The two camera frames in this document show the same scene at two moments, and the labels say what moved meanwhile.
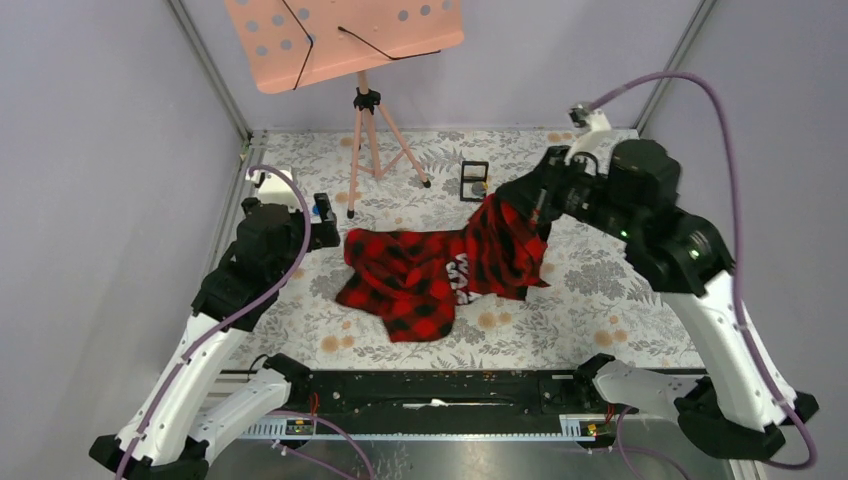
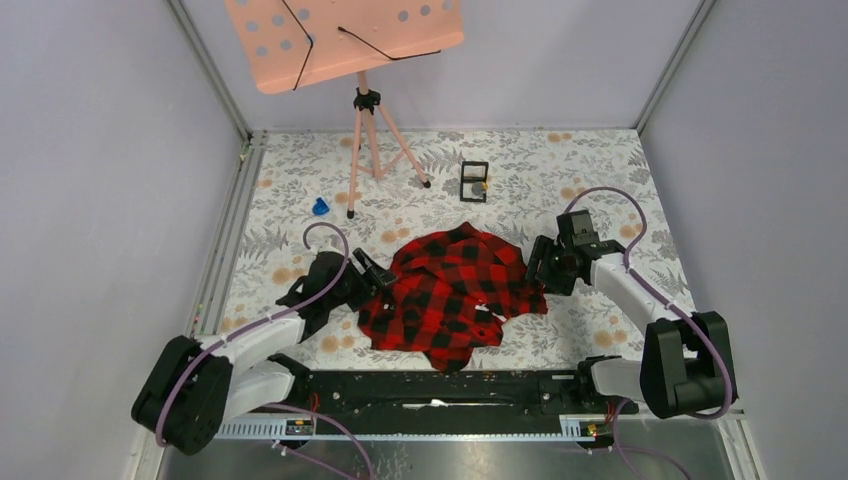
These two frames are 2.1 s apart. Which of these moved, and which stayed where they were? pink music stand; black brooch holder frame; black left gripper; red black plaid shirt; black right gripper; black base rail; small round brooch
Moved: red black plaid shirt; black right gripper; black left gripper
Stayed: black base rail; pink music stand; black brooch holder frame; small round brooch
